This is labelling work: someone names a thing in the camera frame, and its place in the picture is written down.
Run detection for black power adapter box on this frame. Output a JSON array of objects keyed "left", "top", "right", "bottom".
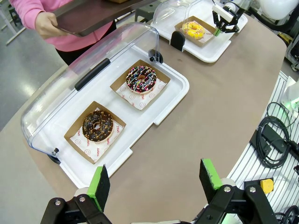
[{"left": 261, "top": 124, "right": 286, "bottom": 154}]

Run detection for black cable sleeve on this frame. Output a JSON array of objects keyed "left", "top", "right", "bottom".
[{"left": 247, "top": 6, "right": 299, "bottom": 34}]

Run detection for clear plastic dome lid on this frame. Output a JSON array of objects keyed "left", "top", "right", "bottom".
[
  {"left": 20, "top": 22, "right": 160, "bottom": 156},
  {"left": 153, "top": 0, "right": 221, "bottom": 27}
]

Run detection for white printed paper liner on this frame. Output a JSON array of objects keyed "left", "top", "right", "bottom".
[
  {"left": 186, "top": 29, "right": 214, "bottom": 45},
  {"left": 116, "top": 78, "right": 167, "bottom": 111},
  {"left": 70, "top": 107, "right": 124, "bottom": 163}
]

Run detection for person's right forearm pink sleeve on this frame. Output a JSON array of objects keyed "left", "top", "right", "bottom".
[{"left": 9, "top": 0, "right": 72, "bottom": 30}]

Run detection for white slatted robot platform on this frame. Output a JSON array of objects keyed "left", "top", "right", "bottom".
[{"left": 227, "top": 70, "right": 299, "bottom": 224}]

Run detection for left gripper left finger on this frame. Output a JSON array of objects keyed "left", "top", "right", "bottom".
[{"left": 39, "top": 164, "right": 113, "bottom": 224}]

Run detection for grey plastic stool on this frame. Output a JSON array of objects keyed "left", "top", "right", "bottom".
[{"left": 134, "top": 2, "right": 162, "bottom": 23}]

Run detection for black lid handle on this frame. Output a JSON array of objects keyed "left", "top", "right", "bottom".
[{"left": 74, "top": 58, "right": 111, "bottom": 91}]

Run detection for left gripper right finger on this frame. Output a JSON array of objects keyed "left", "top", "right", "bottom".
[{"left": 193, "top": 158, "right": 280, "bottom": 224}]

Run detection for black serving tray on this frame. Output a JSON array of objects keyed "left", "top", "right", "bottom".
[{"left": 52, "top": 0, "right": 160, "bottom": 37}]

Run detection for chocolate donut colourful sprinkles drizzle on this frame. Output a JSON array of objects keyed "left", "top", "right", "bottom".
[{"left": 125, "top": 65, "right": 157, "bottom": 94}]

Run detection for chocolate donut orange sprinkles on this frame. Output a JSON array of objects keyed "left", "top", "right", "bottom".
[{"left": 82, "top": 110, "right": 114, "bottom": 142}]

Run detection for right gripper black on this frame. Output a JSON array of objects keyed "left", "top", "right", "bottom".
[{"left": 213, "top": 0, "right": 246, "bottom": 37}]

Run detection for black lid hinge bracket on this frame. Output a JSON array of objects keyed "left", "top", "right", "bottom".
[
  {"left": 149, "top": 49, "right": 164, "bottom": 64},
  {"left": 170, "top": 30, "right": 186, "bottom": 52},
  {"left": 46, "top": 147, "right": 62, "bottom": 164}
]

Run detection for white display case base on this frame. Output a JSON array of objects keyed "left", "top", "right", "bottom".
[
  {"left": 150, "top": 0, "right": 248, "bottom": 63},
  {"left": 46, "top": 44, "right": 190, "bottom": 189}
]

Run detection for yellow glazed sprinkled donut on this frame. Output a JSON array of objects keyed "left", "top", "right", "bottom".
[{"left": 182, "top": 21, "right": 206, "bottom": 40}]

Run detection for person's right hand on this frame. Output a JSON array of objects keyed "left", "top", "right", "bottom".
[{"left": 35, "top": 11, "right": 69, "bottom": 40}]

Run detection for person torso pink hoodie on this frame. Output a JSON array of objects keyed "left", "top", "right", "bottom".
[{"left": 44, "top": 20, "right": 115, "bottom": 52}]

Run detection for black coiled cable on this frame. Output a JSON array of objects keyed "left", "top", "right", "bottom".
[{"left": 255, "top": 102, "right": 299, "bottom": 169}]

